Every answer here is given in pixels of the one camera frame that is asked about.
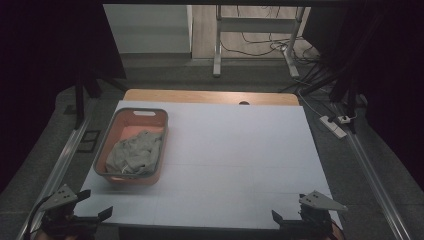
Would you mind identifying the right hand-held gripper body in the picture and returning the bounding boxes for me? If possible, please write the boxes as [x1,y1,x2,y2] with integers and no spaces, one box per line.
[281,190,349,240]

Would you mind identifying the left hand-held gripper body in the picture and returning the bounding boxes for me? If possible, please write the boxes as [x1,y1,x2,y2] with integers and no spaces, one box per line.
[39,184,101,238]

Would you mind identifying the grey garment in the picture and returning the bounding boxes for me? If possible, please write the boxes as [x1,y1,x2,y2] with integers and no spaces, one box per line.
[105,129,165,177]

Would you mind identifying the orange basket with grey rim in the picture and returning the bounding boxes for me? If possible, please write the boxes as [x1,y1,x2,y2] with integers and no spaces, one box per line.
[93,107,169,186]

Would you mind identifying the person's right hand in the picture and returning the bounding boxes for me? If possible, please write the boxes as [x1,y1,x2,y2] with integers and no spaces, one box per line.
[328,222,345,240]

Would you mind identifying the person's left hand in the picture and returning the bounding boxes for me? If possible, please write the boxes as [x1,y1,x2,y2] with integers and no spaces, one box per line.
[33,230,78,240]

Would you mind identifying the black floor plate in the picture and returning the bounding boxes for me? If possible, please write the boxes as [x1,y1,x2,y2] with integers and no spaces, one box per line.
[76,129,102,154]

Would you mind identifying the white table mat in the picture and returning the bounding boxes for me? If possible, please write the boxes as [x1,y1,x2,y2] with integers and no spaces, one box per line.
[73,100,343,231]

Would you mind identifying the white power strip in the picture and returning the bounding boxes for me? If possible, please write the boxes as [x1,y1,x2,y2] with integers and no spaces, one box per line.
[319,115,348,140]

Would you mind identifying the black tripod stand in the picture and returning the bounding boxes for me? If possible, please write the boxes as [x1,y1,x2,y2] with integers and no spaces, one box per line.
[73,66,128,131]

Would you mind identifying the black curtain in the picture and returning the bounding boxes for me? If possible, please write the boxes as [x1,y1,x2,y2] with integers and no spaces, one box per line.
[302,4,424,192]
[0,0,127,194]

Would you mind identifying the white cabinet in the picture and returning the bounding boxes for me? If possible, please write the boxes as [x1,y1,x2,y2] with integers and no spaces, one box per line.
[102,3,194,55]

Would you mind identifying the aluminium rail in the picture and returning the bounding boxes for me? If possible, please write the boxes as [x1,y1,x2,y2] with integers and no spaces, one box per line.
[15,114,93,240]
[333,103,413,240]

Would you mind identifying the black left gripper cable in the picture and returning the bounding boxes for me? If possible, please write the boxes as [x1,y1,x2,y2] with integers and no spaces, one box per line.
[23,195,52,240]

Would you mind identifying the white cable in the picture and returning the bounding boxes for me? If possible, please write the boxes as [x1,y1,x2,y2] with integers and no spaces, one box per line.
[297,89,325,118]

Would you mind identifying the black floor cables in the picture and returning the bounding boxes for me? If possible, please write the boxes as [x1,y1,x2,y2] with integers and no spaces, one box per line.
[219,4,322,66]

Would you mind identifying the grey metal stand frame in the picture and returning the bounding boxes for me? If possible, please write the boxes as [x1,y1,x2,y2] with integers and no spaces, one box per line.
[212,4,306,79]

